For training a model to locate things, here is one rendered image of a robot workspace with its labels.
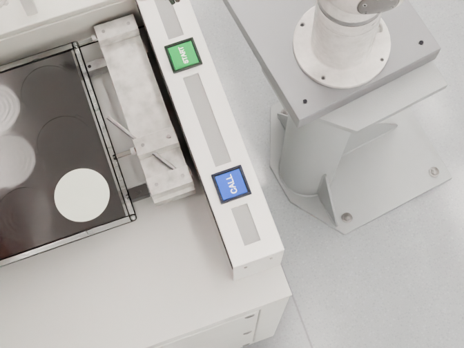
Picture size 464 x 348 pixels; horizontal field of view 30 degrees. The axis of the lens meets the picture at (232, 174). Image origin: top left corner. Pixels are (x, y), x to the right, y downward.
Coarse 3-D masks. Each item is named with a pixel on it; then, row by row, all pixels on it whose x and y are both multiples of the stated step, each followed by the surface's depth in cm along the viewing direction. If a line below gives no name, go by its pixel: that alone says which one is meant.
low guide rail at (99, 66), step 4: (144, 44) 171; (148, 56) 172; (96, 60) 170; (100, 60) 170; (104, 60) 170; (88, 64) 170; (92, 64) 170; (96, 64) 170; (100, 64) 170; (104, 64) 170; (88, 68) 170; (92, 68) 170; (96, 68) 170; (100, 68) 170; (104, 68) 171; (80, 72) 169; (88, 72) 170; (92, 72) 170; (96, 72) 171; (100, 72) 172; (104, 72) 172; (80, 76) 170; (92, 76) 172
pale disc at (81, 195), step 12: (84, 168) 159; (60, 180) 158; (72, 180) 158; (84, 180) 158; (96, 180) 158; (60, 192) 157; (72, 192) 157; (84, 192) 157; (96, 192) 157; (108, 192) 157; (60, 204) 157; (72, 204) 157; (84, 204) 157; (96, 204) 157; (72, 216) 156; (84, 216) 156; (96, 216) 156
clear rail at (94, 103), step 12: (72, 48) 166; (84, 72) 164; (96, 96) 163; (96, 108) 162; (108, 144) 160; (108, 156) 160; (120, 168) 159; (120, 180) 158; (132, 204) 157; (132, 216) 156
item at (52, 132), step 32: (32, 64) 165; (64, 64) 164; (0, 96) 163; (32, 96) 163; (64, 96) 163; (0, 128) 161; (32, 128) 161; (64, 128) 161; (96, 128) 161; (0, 160) 159; (32, 160) 159; (64, 160) 159; (96, 160) 159; (0, 192) 157; (32, 192) 158; (0, 224) 156; (32, 224) 156; (64, 224) 156; (96, 224) 156; (0, 256) 154
